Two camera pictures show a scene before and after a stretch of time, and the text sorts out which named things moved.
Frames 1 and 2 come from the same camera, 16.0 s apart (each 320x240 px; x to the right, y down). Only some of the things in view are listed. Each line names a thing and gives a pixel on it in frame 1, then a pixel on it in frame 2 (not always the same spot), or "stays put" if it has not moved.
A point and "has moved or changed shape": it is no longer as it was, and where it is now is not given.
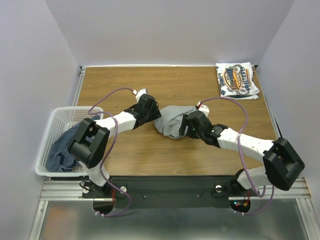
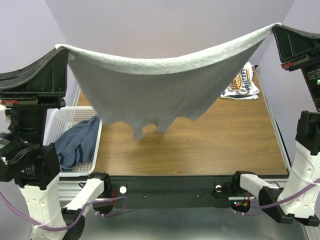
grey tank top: x=170 y=119 has moved or changed shape
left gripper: x=156 y=114 → x=45 y=76
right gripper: x=186 y=127 → x=302 y=62
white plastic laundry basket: x=61 y=119 stays put
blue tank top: x=59 y=159 stays put
